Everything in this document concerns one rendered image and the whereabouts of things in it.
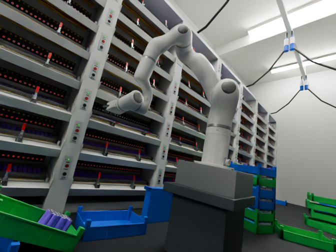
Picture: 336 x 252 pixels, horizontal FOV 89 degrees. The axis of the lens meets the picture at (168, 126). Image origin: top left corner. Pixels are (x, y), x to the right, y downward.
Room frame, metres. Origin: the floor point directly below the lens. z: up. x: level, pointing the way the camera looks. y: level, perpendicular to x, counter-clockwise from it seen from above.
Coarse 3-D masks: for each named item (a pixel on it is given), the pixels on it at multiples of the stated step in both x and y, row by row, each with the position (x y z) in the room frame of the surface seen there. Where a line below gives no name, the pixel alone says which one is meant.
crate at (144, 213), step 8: (152, 192) 1.11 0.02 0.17; (160, 192) 1.15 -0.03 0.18; (168, 192) 1.19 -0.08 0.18; (144, 200) 1.13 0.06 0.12; (152, 200) 1.11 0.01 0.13; (160, 200) 1.16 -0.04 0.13; (168, 200) 1.20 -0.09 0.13; (144, 208) 1.12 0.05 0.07; (152, 208) 1.12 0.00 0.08; (160, 208) 1.16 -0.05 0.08; (168, 208) 1.21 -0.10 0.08; (152, 216) 1.13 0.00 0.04; (160, 216) 1.17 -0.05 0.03; (168, 216) 1.22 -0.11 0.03
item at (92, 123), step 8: (96, 112) 1.19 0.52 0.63; (96, 120) 1.07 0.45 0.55; (120, 120) 1.32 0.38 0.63; (96, 128) 1.06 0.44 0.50; (104, 128) 1.08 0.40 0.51; (112, 128) 1.12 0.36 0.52; (120, 128) 1.16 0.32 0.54; (152, 128) 1.52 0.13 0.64; (128, 136) 1.21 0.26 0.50; (136, 136) 1.25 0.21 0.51; (144, 136) 1.30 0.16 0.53; (160, 136) 1.43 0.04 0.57
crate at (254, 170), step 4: (232, 164) 1.50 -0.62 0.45; (236, 164) 1.46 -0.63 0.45; (260, 164) 1.27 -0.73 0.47; (236, 168) 1.46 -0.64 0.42; (240, 168) 1.42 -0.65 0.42; (244, 168) 1.39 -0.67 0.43; (248, 168) 1.35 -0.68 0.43; (252, 168) 1.32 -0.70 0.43; (256, 168) 1.29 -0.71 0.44; (260, 168) 1.27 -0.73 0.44; (264, 168) 1.29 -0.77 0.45; (268, 168) 1.31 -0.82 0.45; (272, 168) 1.36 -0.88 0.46; (248, 172) 1.35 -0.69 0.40; (252, 172) 1.32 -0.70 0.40; (256, 172) 1.29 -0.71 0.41; (260, 172) 1.27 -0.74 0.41; (264, 172) 1.29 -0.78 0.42; (268, 172) 1.31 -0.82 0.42; (272, 172) 1.33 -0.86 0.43; (272, 176) 1.33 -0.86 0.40
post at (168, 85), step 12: (168, 60) 1.49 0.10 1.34; (180, 72) 1.47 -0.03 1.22; (168, 84) 1.45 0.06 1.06; (168, 108) 1.43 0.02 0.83; (156, 120) 1.50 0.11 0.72; (168, 120) 1.44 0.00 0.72; (168, 144) 1.48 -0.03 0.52; (156, 156) 1.44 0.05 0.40; (144, 168) 1.53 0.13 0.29; (156, 168) 1.42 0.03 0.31; (156, 180) 1.43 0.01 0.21
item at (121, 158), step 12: (96, 132) 1.20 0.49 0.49; (84, 144) 1.07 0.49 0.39; (96, 144) 1.18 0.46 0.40; (108, 144) 1.27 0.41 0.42; (120, 144) 1.35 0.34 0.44; (132, 144) 1.42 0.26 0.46; (144, 144) 1.49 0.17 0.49; (84, 156) 1.03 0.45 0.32; (96, 156) 1.07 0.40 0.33; (108, 156) 1.13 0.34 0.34; (120, 156) 1.23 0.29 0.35; (132, 156) 1.31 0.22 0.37; (144, 156) 1.40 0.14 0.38
